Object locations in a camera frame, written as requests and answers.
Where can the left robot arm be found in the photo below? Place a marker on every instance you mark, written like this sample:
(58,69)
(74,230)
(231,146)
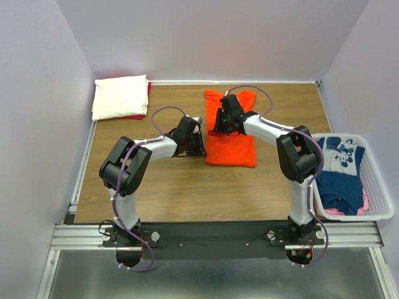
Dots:
(123,170)

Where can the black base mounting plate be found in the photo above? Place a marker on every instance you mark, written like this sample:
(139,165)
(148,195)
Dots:
(151,242)

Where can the folded white t shirt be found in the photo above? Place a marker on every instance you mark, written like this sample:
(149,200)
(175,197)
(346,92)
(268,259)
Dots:
(118,97)

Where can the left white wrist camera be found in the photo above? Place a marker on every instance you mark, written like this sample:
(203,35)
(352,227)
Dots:
(198,121)

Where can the folded red t shirt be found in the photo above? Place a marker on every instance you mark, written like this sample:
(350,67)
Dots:
(140,117)

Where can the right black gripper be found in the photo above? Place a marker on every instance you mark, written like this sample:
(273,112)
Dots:
(217,125)

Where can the orange t shirt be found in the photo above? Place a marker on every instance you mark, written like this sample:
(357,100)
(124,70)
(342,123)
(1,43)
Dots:
(234,149)

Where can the pink t shirt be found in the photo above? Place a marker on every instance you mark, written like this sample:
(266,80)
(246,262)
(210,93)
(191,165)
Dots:
(336,212)

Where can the navy patterned t shirt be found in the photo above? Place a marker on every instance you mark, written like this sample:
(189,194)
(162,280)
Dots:
(339,185)

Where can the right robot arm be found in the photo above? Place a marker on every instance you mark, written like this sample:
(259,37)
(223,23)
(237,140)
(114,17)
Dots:
(300,158)

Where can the white plastic basket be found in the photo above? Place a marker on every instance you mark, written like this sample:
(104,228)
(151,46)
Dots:
(380,207)

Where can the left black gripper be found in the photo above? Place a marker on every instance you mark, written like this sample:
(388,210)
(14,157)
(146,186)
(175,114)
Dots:
(201,150)

